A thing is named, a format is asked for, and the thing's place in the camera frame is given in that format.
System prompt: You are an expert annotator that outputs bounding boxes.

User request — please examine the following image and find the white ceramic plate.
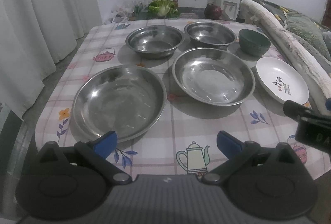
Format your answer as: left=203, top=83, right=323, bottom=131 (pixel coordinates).
left=256, top=57, right=309, bottom=105

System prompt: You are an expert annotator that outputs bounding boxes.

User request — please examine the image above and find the large steel plate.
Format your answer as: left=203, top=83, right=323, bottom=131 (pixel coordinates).
left=172, top=48, right=256, bottom=107
left=70, top=66, right=166, bottom=143

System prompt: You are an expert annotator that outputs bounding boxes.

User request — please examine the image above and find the green ceramic bowl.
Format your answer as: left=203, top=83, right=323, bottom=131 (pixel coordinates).
left=239, top=29, right=271, bottom=57

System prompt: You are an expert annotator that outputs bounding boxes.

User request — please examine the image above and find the steel bowl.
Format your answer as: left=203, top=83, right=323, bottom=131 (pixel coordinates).
left=184, top=21, right=237, bottom=50
left=125, top=25, right=185, bottom=60

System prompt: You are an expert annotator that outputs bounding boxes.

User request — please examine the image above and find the white rolled mattress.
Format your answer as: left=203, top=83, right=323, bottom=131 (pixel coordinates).
left=240, top=0, right=330, bottom=116

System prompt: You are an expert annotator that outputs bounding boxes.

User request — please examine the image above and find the green patterned pillow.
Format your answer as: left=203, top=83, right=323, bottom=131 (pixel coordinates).
left=285, top=12, right=330, bottom=60

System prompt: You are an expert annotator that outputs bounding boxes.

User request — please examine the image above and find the red cabbage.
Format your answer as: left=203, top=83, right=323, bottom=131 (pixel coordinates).
left=204, top=3, right=222, bottom=19

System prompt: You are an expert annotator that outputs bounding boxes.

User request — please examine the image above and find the white water dispenser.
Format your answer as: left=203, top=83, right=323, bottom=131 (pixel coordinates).
left=215, top=0, right=241, bottom=20

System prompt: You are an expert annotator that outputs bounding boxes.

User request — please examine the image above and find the dark low table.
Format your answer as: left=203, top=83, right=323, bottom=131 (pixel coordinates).
left=129, top=6, right=234, bottom=20

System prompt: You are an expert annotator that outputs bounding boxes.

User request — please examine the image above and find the white curtain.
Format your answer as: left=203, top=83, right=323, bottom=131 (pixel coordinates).
left=1, top=0, right=102, bottom=117

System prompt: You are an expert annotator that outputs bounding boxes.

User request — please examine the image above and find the green leafy lettuce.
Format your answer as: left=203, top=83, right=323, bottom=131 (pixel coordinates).
left=148, top=0, right=179, bottom=18

